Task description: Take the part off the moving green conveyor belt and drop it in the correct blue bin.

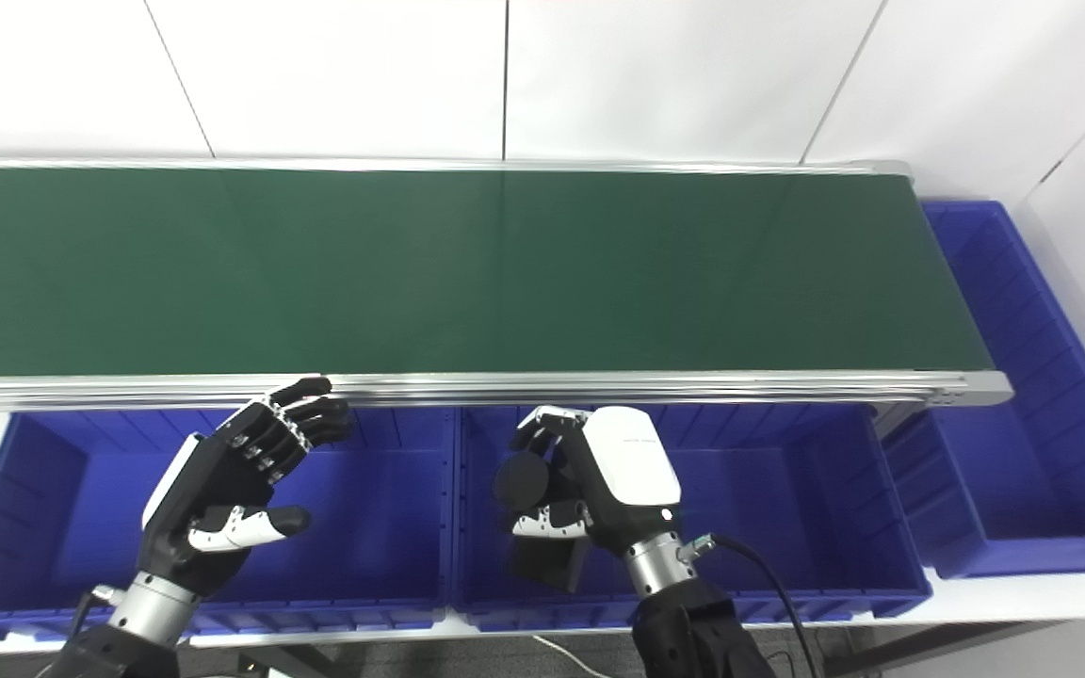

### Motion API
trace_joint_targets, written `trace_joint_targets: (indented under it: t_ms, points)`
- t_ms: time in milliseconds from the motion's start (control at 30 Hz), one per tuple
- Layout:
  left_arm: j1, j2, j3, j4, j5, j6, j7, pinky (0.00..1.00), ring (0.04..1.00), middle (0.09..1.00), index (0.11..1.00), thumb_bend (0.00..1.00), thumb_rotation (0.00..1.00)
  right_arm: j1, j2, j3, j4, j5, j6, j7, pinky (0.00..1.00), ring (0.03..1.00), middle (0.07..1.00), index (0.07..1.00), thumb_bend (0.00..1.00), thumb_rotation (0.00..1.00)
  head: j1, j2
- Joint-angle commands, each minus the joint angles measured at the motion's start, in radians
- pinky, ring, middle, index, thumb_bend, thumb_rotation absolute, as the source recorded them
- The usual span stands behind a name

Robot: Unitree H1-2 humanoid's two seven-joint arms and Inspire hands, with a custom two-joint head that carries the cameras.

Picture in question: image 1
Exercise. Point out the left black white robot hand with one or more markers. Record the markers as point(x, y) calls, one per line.
point(213, 480)

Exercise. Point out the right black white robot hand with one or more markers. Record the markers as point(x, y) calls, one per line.
point(627, 471)

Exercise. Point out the black cylinder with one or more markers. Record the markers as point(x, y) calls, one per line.
point(524, 482)

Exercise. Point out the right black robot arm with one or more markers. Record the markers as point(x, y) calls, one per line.
point(684, 621)

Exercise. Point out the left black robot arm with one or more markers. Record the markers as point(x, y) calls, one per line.
point(128, 631)

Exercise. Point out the blue plastic bin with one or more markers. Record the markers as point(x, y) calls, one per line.
point(1023, 452)
point(787, 508)
point(382, 527)

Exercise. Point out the green conveyor belt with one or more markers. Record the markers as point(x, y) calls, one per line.
point(458, 273)

